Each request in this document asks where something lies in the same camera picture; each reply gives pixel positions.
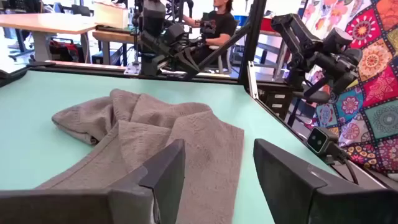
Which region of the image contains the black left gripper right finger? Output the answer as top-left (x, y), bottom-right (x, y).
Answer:
top-left (253, 138), bottom-right (398, 224)

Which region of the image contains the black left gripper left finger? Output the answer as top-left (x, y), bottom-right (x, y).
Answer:
top-left (0, 139), bottom-right (187, 224)

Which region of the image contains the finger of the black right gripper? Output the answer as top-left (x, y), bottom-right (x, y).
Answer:
top-left (185, 46), bottom-right (200, 74)
top-left (173, 52), bottom-right (189, 75)

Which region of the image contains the grey towel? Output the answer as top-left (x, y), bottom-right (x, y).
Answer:
top-left (34, 88), bottom-right (246, 224)

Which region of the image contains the white stool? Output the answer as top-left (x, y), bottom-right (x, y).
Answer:
top-left (205, 45), bottom-right (234, 75)

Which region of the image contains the person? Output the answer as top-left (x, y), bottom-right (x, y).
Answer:
top-left (182, 0), bottom-right (238, 68)

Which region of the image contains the brown wooden table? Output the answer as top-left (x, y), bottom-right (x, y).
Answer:
top-left (92, 26), bottom-right (137, 66)

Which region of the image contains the beige cardboard box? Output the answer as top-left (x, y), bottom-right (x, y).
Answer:
top-left (93, 1), bottom-right (130, 29)

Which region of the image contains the red box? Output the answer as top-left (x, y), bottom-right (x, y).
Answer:
top-left (259, 17), bottom-right (278, 32)

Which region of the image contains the black drawer cabinet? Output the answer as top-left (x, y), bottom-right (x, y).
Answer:
top-left (257, 82), bottom-right (295, 121)

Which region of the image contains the red black bag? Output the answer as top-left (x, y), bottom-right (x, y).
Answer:
top-left (48, 39), bottom-right (85, 63)

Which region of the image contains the colourful patterned quilt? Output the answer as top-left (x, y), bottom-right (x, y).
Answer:
top-left (297, 0), bottom-right (398, 175)

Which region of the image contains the light wooden desk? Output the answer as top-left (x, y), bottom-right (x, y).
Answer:
top-left (0, 12), bottom-right (98, 63)

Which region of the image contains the black table camera cable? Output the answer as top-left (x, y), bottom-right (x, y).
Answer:
top-left (338, 149), bottom-right (361, 186)

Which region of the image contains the small black table camera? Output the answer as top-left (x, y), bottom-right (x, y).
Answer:
top-left (306, 126), bottom-right (341, 159)

